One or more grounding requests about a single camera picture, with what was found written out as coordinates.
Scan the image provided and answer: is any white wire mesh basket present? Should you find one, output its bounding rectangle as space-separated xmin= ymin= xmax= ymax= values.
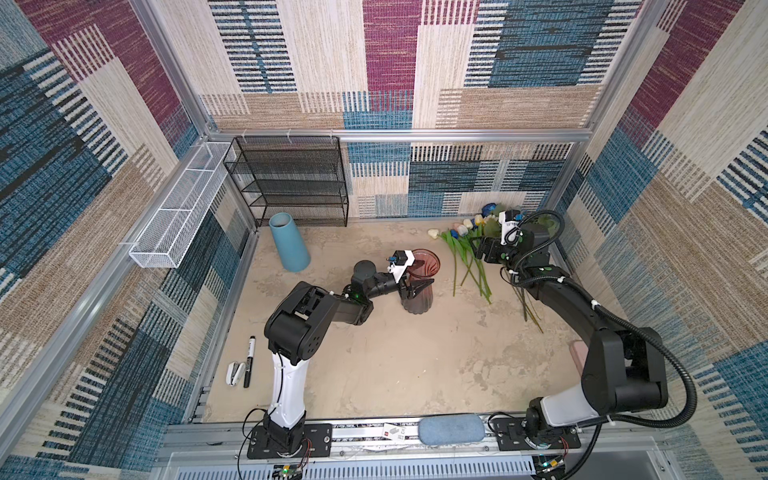
xmin=129 ymin=142 xmax=229 ymax=269

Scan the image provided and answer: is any white label tag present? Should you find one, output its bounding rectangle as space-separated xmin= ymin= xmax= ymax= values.
xmin=382 ymin=423 xmax=407 ymax=442

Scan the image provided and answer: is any black wire shelf rack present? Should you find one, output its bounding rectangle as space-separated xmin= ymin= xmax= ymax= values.
xmin=224 ymin=136 xmax=349 ymax=227

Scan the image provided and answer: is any red glass vase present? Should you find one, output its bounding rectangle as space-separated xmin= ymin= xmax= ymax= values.
xmin=401 ymin=249 xmax=441 ymax=315

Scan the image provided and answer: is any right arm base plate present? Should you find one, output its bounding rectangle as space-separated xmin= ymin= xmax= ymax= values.
xmin=488 ymin=415 xmax=582 ymax=451

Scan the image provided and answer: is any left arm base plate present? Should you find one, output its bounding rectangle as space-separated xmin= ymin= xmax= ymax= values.
xmin=246 ymin=423 xmax=333 ymax=460

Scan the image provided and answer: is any white stapler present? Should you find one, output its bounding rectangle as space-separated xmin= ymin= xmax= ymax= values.
xmin=225 ymin=361 xmax=245 ymax=386

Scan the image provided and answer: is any black marker pen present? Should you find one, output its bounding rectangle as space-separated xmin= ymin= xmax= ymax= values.
xmin=243 ymin=336 xmax=256 ymax=389

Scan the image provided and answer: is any blue hydrangea bunch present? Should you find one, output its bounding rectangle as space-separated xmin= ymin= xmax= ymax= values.
xmin=500 ymin=210 xmax=563 ymax=331

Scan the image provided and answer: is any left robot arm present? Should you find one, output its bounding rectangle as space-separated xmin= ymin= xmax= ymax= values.
xmin=248 ymin=249 xmax=440 ymax=458

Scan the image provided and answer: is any blue-grey sponge pad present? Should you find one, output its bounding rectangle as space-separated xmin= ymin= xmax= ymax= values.
xmin=418 ymin=414 xmax=485 ymax=446

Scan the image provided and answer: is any teal ceramic vase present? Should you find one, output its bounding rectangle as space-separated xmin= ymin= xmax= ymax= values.
xmin=269 ymin=212 xmax=311 ymax=273

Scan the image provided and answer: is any white tulip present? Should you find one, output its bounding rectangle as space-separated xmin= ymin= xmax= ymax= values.
xmin=457 ymin=224 xmax=490 ymax=301
xmin=427 ymin=228 xmax=457 ymax=276

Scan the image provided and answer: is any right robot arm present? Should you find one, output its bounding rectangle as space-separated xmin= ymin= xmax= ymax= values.
xmin=473 ymin=210 xmax=698 ymax=448

